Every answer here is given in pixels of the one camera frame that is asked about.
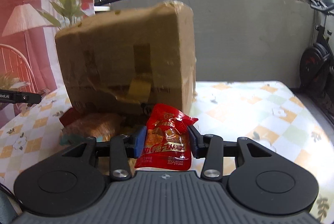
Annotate orange chips bag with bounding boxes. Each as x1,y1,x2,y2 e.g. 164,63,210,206
62,113,124,143

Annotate red spicy snack packet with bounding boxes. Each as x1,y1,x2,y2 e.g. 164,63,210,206
135,104,198,171

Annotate checkered floral tablecloth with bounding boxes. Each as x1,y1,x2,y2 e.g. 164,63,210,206
1,81,333,223

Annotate brown cardboard box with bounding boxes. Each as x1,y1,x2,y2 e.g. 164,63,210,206
55,1,196,115

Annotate black exercise bike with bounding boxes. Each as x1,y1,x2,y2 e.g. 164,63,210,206
292,0,334,120

